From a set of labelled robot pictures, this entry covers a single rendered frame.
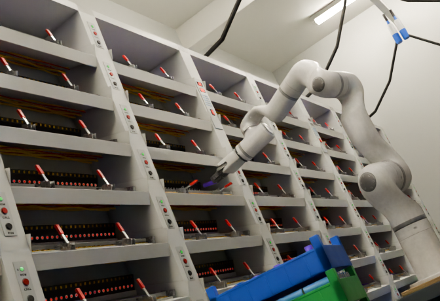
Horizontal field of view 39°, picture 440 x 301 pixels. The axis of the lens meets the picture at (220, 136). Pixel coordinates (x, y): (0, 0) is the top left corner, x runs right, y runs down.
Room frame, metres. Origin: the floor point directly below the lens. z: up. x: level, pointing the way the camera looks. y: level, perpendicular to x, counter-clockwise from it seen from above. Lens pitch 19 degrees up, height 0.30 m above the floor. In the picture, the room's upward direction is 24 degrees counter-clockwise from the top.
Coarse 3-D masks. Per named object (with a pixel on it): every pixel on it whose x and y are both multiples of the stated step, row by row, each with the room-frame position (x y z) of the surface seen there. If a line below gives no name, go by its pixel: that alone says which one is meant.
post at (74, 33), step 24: (72, 24) 2.08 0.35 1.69; (96, 24) 2.13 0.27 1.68; (72, 48) 2.09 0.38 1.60; (96, 48) 2.08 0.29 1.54; (72, 72) 2.11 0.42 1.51; (96, 72) 2.07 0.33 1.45; (120, 96) 2.11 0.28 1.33; (96, 120) 2.10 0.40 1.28; (120, 120) 2.06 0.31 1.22; (144, 144) 2.13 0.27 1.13; (96, 168) 2.13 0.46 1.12; (120, 168) 2.09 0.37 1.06; (144, 168) 2.08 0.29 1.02; (120, 216) 2.12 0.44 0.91; (144, 216) 2.08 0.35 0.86; (168, 240) 2.06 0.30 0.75; (144, 264) 2.11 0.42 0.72; (168, 264) 2.07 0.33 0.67; (192, 264) 2.14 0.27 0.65; (192, 288) 2.09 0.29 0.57
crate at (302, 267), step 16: (320, 240) 1.40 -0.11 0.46; (336, 240) 1.56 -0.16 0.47; (304, 256) 1.40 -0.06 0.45; (320, 256) 1.39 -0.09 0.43; (336, 256) 1.46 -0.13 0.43; (272, 272) 1.43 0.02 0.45; (288, 272) 1.42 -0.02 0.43; (304, 272) 1.41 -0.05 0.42; (320, 272) 1.40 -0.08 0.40; (208, 288) 1.48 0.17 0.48; (240, 288) 1.45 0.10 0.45; (256, 288) 1.44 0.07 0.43; (272, 288) 1.43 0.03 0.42; (288, 288) 1.42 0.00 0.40
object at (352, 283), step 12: (336, 276) 1.39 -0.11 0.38; (324, 288) 1.40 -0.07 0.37; (336, 288) 1.39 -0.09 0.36; (348, 288) 1.44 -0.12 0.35; (360, 288) 1.54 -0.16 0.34; (300, 300) 1.42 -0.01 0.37; (312, 300) 1.41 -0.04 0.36; (324, 300) 1.40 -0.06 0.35; (336, 300) 1.39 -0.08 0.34; (348, 300) 1.39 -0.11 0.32
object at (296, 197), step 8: (256, 184) 2.93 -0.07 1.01; (256, 192) 3.24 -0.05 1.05; (264, 192) 2.92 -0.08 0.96; (288, 192) 3.36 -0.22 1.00; (296, 192) 3.34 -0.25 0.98; (256, 200) 2.80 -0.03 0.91; (264, 200) 2.87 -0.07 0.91; (272, 200) 2.96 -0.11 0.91; (280, 200) 3.04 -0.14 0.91; (288, 200) 3.13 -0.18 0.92; (296, 200) 3.22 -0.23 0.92; (304, 200) 3.33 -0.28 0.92; (264, 208) 3.14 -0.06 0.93; (272, 208) 3.34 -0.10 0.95; (280, 208) 3.33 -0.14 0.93
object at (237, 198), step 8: (168, 192) 2.16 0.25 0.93; (232, 192) 2.71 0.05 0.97; (240, 192) 2.69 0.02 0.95; (168, 200) 2.16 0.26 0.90; (176, 200) 2.21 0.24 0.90; (184, 200) 2.26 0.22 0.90; (192, 200) 2.31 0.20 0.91; (200, 200) 2.36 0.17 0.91; (208, 200) 2.41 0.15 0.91; (216, 200) 2.47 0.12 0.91; (224, 200) 2.53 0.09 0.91; (232, 200) 2.60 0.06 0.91; (240, 200) 2.66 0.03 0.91; (176, 208) 2.41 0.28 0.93; (184, 208) 2.47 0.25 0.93; (192, 208) 2.53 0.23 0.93; (200, 208) 2.65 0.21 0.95; (208, 208) 2.65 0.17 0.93; (216, 208) 2.71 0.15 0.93
